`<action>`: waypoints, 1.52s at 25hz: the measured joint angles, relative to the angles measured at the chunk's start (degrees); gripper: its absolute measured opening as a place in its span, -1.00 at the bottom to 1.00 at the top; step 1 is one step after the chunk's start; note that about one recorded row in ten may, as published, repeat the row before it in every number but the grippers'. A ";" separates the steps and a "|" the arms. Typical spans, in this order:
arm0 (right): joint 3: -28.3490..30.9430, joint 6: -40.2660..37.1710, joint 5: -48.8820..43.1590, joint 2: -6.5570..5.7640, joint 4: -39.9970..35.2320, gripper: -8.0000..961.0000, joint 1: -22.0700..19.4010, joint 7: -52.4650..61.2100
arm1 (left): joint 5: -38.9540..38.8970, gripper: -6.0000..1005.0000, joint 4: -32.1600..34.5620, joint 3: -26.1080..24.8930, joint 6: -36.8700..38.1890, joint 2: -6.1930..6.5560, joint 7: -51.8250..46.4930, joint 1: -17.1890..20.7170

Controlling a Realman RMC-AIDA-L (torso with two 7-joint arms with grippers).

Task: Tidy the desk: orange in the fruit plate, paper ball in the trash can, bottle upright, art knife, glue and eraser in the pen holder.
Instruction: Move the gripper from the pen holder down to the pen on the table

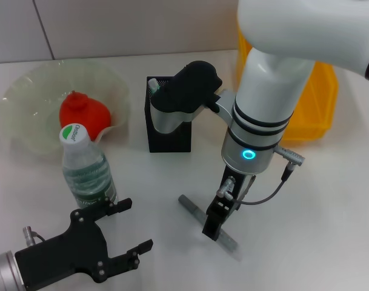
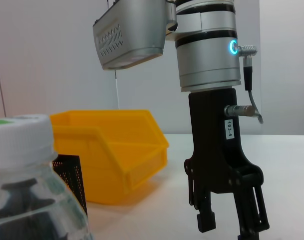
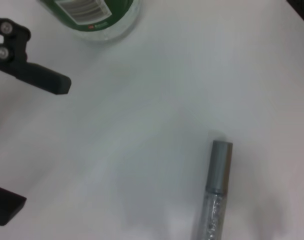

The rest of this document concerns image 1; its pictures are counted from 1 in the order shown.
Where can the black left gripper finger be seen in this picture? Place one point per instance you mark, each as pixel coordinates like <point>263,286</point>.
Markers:
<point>122,206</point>
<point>132,256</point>

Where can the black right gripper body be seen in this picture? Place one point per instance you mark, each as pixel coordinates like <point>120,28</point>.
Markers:
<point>235,188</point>

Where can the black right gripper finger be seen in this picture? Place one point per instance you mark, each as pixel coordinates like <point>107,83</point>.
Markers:
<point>216,222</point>

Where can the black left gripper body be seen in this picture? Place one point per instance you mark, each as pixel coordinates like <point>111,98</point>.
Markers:
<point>69,251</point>

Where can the grey marker pen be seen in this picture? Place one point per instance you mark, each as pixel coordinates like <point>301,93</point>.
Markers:
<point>193,207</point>

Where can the green label water bottle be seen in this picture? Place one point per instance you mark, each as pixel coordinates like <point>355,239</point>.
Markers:
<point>87,175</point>

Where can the red-orange toy fruit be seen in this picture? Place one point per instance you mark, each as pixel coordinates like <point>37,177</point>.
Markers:
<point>81,109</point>

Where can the mint green pen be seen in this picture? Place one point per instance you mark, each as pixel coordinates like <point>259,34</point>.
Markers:
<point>154,85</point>

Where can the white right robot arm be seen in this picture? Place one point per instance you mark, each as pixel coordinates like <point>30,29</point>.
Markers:
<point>275,60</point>

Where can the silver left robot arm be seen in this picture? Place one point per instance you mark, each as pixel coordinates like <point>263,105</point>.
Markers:
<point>2,269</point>

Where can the black mesh pen holder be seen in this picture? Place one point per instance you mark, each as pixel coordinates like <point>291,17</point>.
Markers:
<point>169,141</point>

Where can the wavy glass fruit plate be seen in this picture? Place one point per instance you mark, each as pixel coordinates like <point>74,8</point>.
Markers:
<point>35,91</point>

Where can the silver right wrist plug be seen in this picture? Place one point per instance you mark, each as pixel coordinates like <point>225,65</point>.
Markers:
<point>291,154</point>

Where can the yellow plastic storage bin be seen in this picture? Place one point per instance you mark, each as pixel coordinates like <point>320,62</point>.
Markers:
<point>317,106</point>

